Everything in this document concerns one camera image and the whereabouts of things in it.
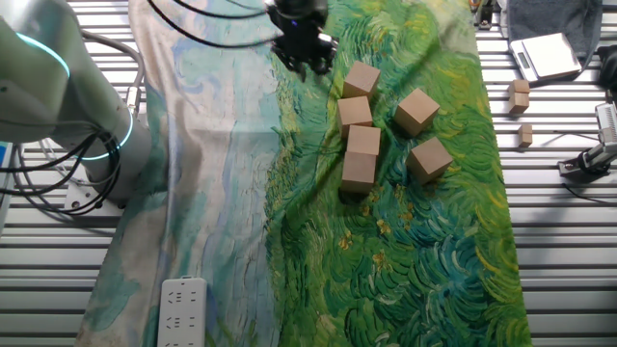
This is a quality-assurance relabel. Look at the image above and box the metal base mounting plate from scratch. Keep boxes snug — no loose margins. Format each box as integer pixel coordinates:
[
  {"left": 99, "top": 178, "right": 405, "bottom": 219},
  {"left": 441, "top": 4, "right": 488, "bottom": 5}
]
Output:
[{"left": 63, "top": 177, "right": 127, "bottom": 218}]

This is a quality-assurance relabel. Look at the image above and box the black camera stand base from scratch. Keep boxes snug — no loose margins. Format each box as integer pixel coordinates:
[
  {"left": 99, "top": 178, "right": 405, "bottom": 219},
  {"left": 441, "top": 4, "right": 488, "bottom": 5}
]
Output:
[{"left": 473, "top": 0, "right": 498, "bottom": 31}]

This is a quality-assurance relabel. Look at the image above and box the dark grey cloth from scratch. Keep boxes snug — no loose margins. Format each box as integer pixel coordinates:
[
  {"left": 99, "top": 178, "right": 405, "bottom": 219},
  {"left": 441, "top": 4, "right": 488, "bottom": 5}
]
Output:
[{"left": 500, "top": 0, "right": 604, "bottom": 62}]

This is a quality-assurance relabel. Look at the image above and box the grey camera mount arm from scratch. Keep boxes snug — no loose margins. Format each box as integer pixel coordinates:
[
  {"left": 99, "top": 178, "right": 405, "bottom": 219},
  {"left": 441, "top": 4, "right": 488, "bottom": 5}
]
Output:
[{"left": 557, "top": 142, "right": 617, "bottom": 178}]

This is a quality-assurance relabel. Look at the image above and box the black base cable bundle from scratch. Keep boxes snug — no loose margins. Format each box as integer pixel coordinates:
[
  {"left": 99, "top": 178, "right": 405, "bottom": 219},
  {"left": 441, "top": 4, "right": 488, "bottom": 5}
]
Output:
[{"left": 0, "top": 127, "right": 122, "bottom": 217}]

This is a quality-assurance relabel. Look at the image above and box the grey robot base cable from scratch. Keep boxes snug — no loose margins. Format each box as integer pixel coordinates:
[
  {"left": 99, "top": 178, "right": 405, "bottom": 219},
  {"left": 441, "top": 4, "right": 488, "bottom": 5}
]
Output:
[{"left": 79, "top": 27, "right": 147, "bottom": 120}]

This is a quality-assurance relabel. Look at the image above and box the black round object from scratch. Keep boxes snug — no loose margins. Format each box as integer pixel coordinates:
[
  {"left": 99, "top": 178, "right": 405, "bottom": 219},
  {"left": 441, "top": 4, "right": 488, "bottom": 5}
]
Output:
[{"left": 596, "top": 44, "right": 617, "bottom": 92}]

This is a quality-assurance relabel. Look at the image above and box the small wooden block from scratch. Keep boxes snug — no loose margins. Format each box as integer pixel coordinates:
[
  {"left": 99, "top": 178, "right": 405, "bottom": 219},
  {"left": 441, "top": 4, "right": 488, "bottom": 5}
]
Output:
[
  {"left": 507, "top": 78, "right": 531, "bottom": 116},
  {"left": 517, "top": 122, "right": 534, "bottom": 148}
]

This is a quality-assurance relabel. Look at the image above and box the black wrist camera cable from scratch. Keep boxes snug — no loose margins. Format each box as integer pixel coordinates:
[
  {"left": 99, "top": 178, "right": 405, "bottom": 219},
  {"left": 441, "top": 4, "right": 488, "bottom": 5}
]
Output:
[{"left": 144, "top": 0, "right": 285, "bottom": 49}]

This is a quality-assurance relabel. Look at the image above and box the white power strip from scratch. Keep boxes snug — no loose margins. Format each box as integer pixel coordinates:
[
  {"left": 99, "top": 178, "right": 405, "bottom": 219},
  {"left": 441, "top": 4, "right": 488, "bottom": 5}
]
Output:
[{"left": 156, "top": 275, "right": 208, "bottom": 347}]

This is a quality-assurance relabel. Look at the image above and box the green blue painted cloth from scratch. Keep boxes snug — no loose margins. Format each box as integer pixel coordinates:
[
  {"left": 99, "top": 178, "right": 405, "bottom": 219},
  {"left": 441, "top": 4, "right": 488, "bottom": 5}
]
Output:
[{"left": 74, "top": 0, "right": 534, "bottom": 347}]

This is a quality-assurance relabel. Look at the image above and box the white kitchen scale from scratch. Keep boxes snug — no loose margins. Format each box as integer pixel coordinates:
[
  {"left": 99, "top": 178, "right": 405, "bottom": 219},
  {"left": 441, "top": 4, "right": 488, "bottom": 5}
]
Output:
[{"left": 509, "top": 32, "right": 583, "bottom": 84}]

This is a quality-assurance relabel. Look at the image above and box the wooden cube block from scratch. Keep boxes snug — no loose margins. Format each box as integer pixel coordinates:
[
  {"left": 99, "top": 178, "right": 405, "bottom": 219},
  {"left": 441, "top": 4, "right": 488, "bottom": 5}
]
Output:
[
  {"left": 393, "top": 87, "right": 442, "bottom": 138},
  {"left": 340, "top": 60, "right": 382, "bottom": 101},
  {"left": 345, "top": 123, "right": 382, "bottom": 158},
  {"left": 340, "top": 149, "right": 378, "bottom": 195},
  {"left": 404, "top": 136, "right": 455, "bottom": 186},
  {"left": 335, "top": 94, "right": 374, "bottom": 140}
]

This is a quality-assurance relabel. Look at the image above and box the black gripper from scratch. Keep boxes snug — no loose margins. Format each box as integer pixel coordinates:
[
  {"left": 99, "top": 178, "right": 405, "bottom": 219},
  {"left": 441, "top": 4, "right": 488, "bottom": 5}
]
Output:
[{"left": 266, "top": 0, "right": 339, "bottom": 83}]

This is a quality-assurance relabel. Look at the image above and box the thin black cable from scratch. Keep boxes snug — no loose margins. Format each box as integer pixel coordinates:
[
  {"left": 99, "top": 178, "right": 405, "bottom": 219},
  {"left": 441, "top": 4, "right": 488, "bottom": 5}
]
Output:
[{"left": 561, "top": 181, "right": 602, "bottom": 204}]

